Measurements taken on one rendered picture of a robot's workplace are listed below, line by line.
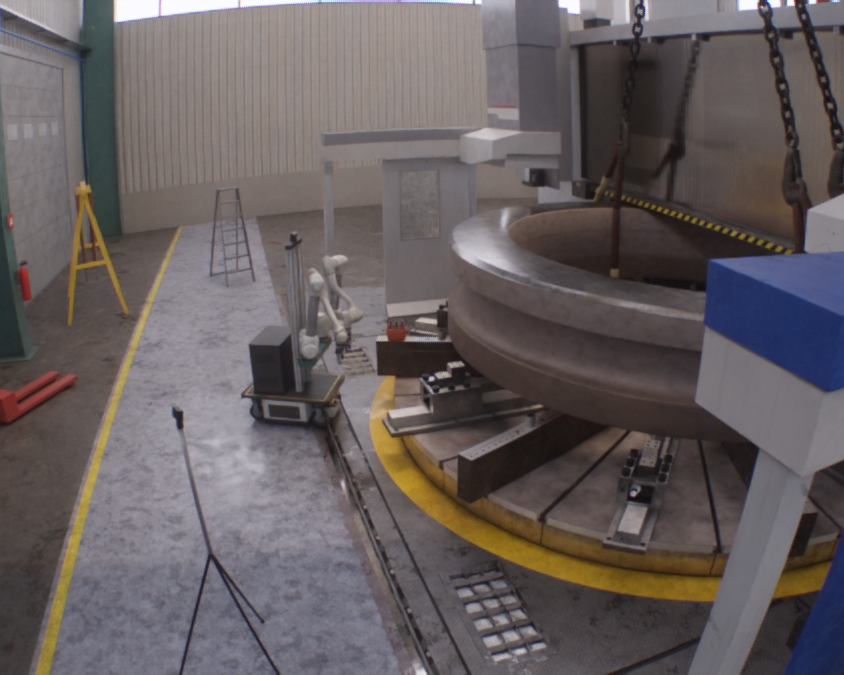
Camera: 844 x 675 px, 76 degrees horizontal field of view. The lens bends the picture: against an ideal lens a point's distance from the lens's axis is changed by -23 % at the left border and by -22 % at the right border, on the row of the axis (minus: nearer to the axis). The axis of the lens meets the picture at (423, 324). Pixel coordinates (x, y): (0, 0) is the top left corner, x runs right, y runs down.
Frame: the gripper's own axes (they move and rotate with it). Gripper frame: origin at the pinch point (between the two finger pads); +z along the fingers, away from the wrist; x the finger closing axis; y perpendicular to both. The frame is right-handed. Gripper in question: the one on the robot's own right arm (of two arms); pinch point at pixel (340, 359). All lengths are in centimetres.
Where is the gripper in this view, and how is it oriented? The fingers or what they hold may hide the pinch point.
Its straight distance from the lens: 643.7
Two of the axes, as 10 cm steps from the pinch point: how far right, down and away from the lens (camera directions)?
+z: 0.2, 9.5, 3.2
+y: -9.9, -0.3, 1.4
